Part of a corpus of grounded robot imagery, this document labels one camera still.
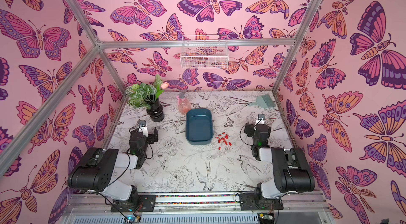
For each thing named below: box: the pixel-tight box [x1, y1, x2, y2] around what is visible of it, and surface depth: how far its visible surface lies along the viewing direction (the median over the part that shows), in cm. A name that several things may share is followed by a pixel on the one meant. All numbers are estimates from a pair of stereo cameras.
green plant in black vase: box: [125, 74, 170, 123], surface depth 89 cm
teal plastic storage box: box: [185, 108, 214, 146], surface depth 102 cm
